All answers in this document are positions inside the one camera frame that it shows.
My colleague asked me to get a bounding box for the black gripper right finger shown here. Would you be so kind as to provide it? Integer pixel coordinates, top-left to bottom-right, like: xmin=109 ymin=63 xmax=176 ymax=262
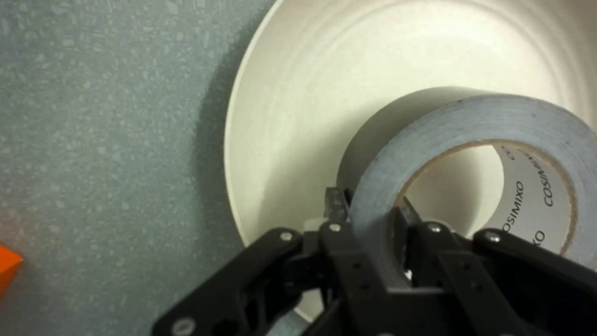
xmin=394 ymin=195 xmax=597 ymax=336

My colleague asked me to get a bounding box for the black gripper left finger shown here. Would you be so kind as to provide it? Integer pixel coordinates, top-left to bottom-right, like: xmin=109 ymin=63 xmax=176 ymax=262
xmin=152 ymin=186 xmax=402 ymax=336

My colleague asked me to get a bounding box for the grey duct tape roll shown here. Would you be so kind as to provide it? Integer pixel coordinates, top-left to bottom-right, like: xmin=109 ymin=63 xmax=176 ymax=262
xmin=339 ymin=85 xmax=597 ymax=294

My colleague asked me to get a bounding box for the white bowl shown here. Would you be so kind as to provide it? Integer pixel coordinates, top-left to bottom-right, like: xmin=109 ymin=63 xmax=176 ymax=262
xmin=223 ymin=0 xmax=597 ymax=324

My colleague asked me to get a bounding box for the orange block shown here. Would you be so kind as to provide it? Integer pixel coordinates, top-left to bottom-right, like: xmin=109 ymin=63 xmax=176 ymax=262
xmin=0 ymin=244 xmax=27 ymax=294

